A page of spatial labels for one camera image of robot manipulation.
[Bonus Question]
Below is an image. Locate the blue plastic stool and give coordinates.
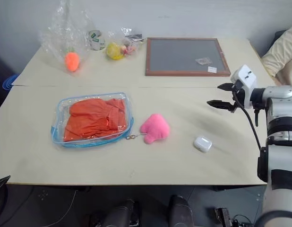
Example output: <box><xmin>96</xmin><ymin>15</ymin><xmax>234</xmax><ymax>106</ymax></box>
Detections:
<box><xmin>1</xmin><ymin>73</ymin><xmax>19</xmax><ymax>92</ymax></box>

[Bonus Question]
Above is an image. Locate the large clear plastic bag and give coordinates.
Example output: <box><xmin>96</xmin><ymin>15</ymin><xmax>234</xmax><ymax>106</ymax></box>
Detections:
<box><xmin>39</xmin><ymin>0</ymin><xmax>96</xmax><ymax>71</ymax></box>

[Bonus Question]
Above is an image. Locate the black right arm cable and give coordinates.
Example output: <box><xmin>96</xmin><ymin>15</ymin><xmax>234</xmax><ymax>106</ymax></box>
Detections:
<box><xmin>232</xmin><ymin>91</ymin><xmax>267</xmax><ymax>154</ymax></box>

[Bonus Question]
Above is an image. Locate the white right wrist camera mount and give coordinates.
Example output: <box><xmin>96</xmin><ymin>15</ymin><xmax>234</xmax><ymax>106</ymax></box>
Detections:
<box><xmin>231</xmin><ymin>64</ymin><xmax>258</xmax><ymax>109</ymax></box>

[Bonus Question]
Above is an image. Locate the orange plush carrot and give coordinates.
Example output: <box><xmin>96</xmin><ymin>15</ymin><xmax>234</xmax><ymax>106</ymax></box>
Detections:
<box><xmin>64</xmin><ymin>46</ymin><xmax>81</xmax><ymax>73</ymax></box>

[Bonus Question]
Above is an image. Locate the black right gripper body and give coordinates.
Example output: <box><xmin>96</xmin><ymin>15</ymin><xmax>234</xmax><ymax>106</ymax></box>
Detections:
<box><xmin>227</xmin><ymin>80</ymin><xmax>247</xmax><ymax>113</ymax></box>

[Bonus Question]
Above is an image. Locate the thin white floor cable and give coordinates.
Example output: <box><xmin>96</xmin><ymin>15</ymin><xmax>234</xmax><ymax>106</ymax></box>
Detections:
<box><xmin>58</xmin><ymin>189</ymin><xmax>79</xmax><ymax>222</ymax></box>

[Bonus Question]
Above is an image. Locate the beige quilted cushion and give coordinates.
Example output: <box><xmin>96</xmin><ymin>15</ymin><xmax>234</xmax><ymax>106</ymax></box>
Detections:
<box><xmin>261</xmin><ymin>23</ymin><xmax>292</xmax><ymax>86</ymax></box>

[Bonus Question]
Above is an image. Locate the small clear plastic bag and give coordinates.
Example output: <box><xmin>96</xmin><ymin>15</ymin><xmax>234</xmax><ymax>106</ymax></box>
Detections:
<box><xmin>105</xmin><ymin>27</ymin><xmax>146</xmax><ymax>61</ymax></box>

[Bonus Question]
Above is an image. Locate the white earbud case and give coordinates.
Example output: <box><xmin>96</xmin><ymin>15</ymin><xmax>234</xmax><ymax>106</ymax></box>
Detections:
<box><xmin>193</xmin><ymin>135</ymin><xmax>213</xmax><ymax>153</ymax></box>

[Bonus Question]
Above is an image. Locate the small pink toy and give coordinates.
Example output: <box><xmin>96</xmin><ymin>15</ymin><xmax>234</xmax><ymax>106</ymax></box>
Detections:
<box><xmin>122</xmin><ymin>44</ymin><xmax>138</xmax><ymax>55</ymax></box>

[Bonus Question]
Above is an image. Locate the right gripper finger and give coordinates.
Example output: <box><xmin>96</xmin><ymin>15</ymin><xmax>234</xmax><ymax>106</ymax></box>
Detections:
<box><xmin>216</xmin><ymin>82</ymin><xmax>234</xmax><ymax>92</ymax></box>
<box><xmin>206</xmin><ymin>99</ymin><xmax>234</xmax><ymax>113</ymax></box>

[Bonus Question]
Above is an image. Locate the small clear packet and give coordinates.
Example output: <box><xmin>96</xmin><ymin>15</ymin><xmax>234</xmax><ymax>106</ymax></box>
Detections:
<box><xmin>195</xmin><ymin>56</ymin><xmax>212</xmax><ymax>66</ymax></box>

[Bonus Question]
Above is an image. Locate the clear pouch with orange cloth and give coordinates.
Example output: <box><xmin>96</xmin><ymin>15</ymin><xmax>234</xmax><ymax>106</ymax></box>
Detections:
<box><xmin>51</xmin><ymin>92</ymin><xmax>135</xmax><ymax>148</ymax></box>

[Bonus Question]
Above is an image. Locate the orange-red cloth garment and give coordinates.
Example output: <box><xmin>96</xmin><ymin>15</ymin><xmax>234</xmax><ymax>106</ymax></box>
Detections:
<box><xmin>63</xmin><ymin>98</ymin><xmax>127</xmax><ymax>142</ymax></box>

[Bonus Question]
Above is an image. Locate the wood-framed grey board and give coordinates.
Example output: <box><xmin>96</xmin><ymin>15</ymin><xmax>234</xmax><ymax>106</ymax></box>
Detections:
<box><xmin>145</xmin><ymin>37</ymin><xmax>232</xmax><ymax>77</ymax></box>

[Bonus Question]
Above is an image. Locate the pink plush keychain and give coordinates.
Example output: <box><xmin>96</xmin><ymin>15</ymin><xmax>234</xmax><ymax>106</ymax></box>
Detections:
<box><xmin>126</xmin><ymin>113</ymin><xmax>172</xmax><ymax>145</ymax></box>

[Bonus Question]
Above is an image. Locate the yellow plush toy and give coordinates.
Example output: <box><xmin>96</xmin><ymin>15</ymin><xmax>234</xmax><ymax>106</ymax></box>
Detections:
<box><xmin>106</xmin><ymin>42</ymin><xmax>125</xmax><ymax>61</ymax></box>

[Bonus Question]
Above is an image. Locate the black floor device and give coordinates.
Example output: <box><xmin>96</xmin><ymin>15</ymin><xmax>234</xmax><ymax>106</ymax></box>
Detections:
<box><xmin>214</xmin><ymin>207</ymin><xmax>234</xmax><ymax>227</ymax></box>

